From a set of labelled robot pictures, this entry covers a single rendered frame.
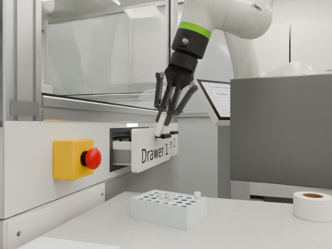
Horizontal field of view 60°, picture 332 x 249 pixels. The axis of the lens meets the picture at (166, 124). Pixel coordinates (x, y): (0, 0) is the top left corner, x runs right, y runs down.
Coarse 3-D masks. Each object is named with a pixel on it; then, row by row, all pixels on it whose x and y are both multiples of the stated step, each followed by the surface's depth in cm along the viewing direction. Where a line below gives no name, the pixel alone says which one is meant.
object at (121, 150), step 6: (114, 144) 75; (120, 144) 75; (126, 144) 74; (114, 150) 75; (120, 150) 74; (126, 150) 74; (114, 156) 75; (120, 156) 74; (126, 156) 74; (114, 162) 75; (120, 162) 74; (126, 162) 74
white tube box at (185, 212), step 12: (156, 192) 61; (168, 192) 60; (132, 204) 55; (144, 204) 54; (156, 204) 52; (168, 204) 52; (180, 204) 52; (192, 204) 51; (204, 204) 55; (132, 216) 55; (144, 216) 54; (156, 216) 52; (168, 216) 51; (180, 216) 49; (192, 216) 50; (204, 216) 55; (180, 228) 49
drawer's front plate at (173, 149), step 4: (172, 128) 124; (176, 128) 131; (172, 136) 124; (176, 136) 131; (172, 140) 124; (176, 140) 131; (172, 144) 124; (176, 144) 131; (172, 148) 124; (176, 148) 131
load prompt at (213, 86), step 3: (210, 84) 167; (213, 84) 169; (216, 84) 170; (219, 84) 171; (222, 84) 173; (210, 87) 165; (213, 87) 166; (216, 87) 168; (219, 87) 169; (222, 87) 170; (225, 87) 172; (228, 87) 173; (225, 90) 169; (228, 90) 171
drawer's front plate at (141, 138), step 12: (132, 132) 72; (144, 132) 76; (168, 132) 97; (132, 144) 72; (144, 144) 76; (156, 144) 85; (168, 144) 97; (132, 156) 72; (144, 156) 76; (156, 156) 85; (168, 156) 97; (132, 168) 72; (144, 168) 76
